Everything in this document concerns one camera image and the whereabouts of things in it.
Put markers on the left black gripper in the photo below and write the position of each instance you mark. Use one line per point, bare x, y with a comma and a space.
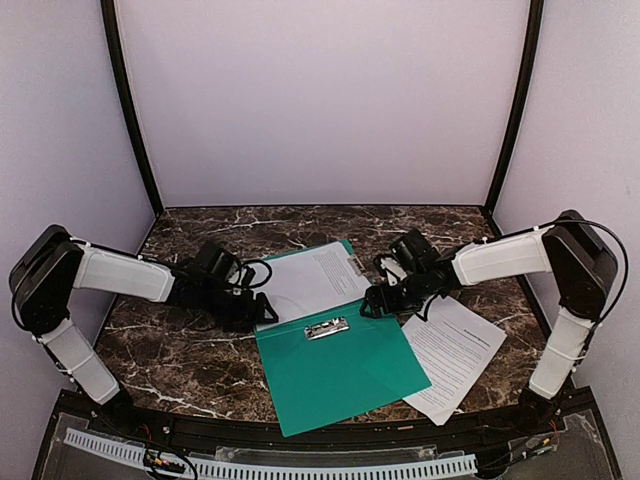
248, 310

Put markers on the metal centre spring clip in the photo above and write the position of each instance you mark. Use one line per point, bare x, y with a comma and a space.
327, 328

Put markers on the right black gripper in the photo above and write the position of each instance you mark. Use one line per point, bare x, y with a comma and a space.
385, 300

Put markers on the black frame post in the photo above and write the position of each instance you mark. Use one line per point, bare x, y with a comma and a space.
128, 108
521, 90

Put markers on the right black frame post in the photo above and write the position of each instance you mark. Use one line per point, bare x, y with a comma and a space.
521, 90

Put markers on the white paper sheet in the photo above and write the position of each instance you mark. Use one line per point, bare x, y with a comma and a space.
312, 281

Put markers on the left black frame post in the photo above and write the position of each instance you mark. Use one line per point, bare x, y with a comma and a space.
128, 108

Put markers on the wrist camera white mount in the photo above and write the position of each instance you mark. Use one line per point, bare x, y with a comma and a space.
410, 253
223, 268

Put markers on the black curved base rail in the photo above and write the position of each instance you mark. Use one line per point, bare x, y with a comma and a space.
489, 433

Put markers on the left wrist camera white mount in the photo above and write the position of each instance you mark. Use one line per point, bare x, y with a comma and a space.
223, 268

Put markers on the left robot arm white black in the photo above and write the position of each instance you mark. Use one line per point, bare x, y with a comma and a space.
57, 264

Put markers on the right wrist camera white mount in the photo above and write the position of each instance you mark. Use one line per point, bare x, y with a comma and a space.
410, 253

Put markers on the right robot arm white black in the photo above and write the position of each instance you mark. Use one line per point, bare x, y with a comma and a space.
586, 262

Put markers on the green plastic folder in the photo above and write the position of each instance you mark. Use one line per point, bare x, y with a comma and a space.
317, 383

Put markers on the white slotted cable duct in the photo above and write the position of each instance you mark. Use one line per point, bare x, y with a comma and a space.
239, 463

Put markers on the printed paper sheet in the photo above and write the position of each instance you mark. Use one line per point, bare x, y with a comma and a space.
454, 346

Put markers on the metal top clip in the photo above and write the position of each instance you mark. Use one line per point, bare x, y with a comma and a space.
356, 265

